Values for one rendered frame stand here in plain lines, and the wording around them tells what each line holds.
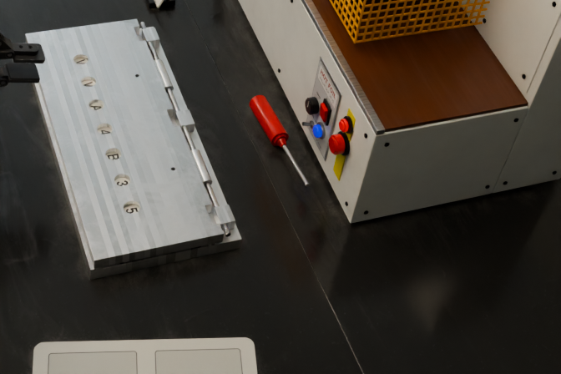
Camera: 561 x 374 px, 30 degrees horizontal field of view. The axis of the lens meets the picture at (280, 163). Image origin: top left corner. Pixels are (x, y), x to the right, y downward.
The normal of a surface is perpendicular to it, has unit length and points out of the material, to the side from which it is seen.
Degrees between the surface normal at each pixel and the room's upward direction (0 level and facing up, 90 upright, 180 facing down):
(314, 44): 90
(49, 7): 0
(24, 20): 0
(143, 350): 0
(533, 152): 90
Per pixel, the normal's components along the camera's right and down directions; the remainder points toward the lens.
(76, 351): 0.13, -0.66
